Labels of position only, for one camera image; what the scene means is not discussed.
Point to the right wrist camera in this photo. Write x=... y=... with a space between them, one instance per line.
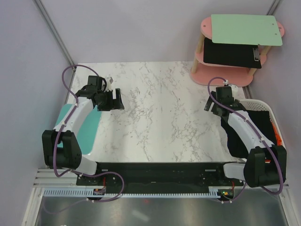
x=224 y=95

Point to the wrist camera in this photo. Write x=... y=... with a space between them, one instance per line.
x=224 y=95
x=97 y=83

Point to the orange garment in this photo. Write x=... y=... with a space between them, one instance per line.
x=277 y=135

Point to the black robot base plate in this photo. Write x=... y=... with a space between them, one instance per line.
x=160 y=177

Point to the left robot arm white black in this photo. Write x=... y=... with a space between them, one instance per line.
x=61 y=149

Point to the teal cutting mat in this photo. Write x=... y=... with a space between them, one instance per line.
x=87 y=131

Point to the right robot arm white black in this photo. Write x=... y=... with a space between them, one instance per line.
x=263 y=167

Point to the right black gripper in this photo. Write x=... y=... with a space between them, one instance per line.
x=208 y=104

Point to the white slotted cable duct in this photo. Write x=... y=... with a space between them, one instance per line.
x=93 y=193

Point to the white plastic laundry basket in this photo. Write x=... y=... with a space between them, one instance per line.
x=258 y=105

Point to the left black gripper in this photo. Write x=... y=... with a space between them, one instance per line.
x=114 y=104

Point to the green clipboard board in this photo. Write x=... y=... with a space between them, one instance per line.
x=245 y=30

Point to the black clipboard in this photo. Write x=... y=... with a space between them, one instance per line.
x=231 y=54

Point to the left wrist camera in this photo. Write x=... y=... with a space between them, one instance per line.
x=97 y=83

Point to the black t shirt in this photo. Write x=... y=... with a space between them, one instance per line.
x=247 y=130

